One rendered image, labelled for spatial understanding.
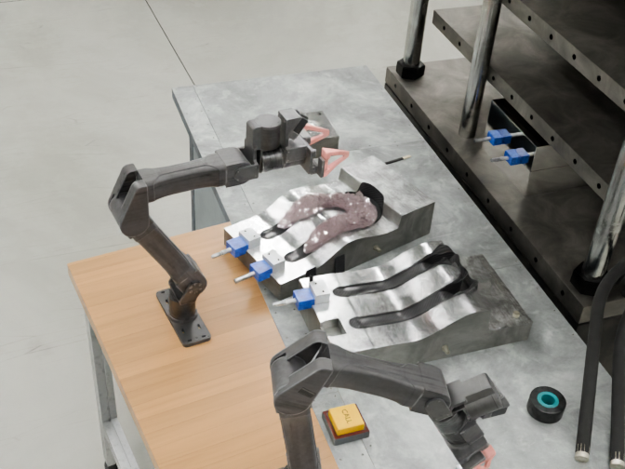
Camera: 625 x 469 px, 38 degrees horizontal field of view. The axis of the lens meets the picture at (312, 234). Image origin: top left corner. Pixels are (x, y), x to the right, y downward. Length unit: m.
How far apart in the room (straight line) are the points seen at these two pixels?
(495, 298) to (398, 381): 0.75
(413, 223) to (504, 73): 0.63
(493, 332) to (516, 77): 0.93
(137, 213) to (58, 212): 1.99
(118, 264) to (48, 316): 1.08
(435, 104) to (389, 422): 1.41
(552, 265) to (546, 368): 0.40
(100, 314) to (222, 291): 0.30
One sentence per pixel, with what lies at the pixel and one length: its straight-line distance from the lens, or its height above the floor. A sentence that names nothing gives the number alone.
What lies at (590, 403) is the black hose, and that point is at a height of 0.86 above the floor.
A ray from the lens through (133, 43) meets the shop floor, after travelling 5.14.
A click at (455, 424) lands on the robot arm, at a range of 1.67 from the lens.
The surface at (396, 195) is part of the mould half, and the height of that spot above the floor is 0.91.
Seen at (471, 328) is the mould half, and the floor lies 0.88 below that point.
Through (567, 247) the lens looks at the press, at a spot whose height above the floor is 0.78.
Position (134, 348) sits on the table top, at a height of 0.80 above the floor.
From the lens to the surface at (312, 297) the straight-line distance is 2.11.
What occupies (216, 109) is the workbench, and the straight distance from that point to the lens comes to 2.97.
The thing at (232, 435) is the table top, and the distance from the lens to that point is 1.97.
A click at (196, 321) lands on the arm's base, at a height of 0.81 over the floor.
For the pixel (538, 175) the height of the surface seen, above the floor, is 0.86.
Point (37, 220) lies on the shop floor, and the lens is 3.87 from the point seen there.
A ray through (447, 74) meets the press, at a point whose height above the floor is 0.78.
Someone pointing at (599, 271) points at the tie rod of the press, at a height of 0.86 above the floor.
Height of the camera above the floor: 2.33
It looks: 39 degrees down
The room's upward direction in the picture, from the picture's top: 4 degrees clockwise
